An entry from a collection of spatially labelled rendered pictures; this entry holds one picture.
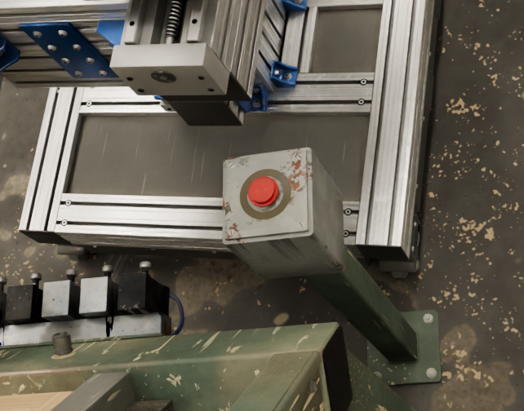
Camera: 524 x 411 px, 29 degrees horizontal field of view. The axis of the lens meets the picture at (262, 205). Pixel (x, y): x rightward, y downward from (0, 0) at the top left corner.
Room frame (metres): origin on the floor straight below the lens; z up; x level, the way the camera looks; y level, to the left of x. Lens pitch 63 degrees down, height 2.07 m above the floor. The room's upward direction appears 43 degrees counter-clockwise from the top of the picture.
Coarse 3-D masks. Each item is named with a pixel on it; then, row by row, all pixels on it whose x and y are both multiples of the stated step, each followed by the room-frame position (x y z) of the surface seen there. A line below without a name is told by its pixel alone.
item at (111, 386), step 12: (120, 372) 0.56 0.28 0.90; (84, 384) 0.57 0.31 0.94; (96, 384) 0.55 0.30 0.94; (108, 384) 0.54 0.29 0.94; (120, 384) 0.54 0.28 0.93; (72, 396) 0.55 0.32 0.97; (84, 396) 0.53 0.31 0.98; (96, 396) 0.52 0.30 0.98; (108, 396) 0.52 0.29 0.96; (120, 396) 0.52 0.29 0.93; (132, 396) 0.53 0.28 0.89; (60, 408) 0.53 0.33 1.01; (72, 408) 0.52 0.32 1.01; (84, 408) 0.51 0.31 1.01; (96, 408) 0.51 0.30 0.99; (108, 408) 0.51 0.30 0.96; (120, 408) 0.51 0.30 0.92
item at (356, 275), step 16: (352, 256) 0.59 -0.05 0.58; (352, 272) 0.57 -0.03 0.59; (320, 288) 0.58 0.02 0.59; (336, 288) 0.57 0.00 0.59; (352, 288) 0.55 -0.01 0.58; (368, 288) 0.57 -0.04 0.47; (336, 304) 0.58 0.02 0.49; (352, 304) 0.57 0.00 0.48; (368, 304) 0.55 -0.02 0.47; (384, 304) 0.58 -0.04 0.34; (352, 320) 0.58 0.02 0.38; (368, 320) 0.56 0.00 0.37; (384, 320) 0.55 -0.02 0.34; (400, 320) 0.58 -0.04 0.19; (368, 336) 0.58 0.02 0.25; (384, 336) 0.56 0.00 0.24; (400, 336) 0.56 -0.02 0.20; (384, 352) 0.58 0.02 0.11; (400, 352) 0.56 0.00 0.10; (416, 352) 0.56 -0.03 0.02
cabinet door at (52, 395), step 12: (0, 396) 0.66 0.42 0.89; (12, 396) 0.64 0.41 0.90; (24, 396) 0.63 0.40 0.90; (36, 396) 0.62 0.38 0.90; (48, 396) 0.60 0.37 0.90; (60, 396) 0.59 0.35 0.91; (0, 408) 0.62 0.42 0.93; (12, 408) 0.61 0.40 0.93; (24, 408) 0.60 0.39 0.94; (36, 408) 0.59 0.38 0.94; (48, 408) 0.57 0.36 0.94
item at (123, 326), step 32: (0, 288) 0.90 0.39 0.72; (32, 288) 0.83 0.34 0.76; (64, 288) 0.79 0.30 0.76; (96, 288) 0.75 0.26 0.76; (128, 288) 0.72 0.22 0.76; (160, 288) 0.71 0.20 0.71; (0, 320) 0.84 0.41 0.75; (32, 320) 0.80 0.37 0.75; (64, 320) 0.76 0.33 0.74; (96, 320) 0.73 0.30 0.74; (128, 320) 0.69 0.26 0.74; (160, 320) 0.66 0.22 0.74
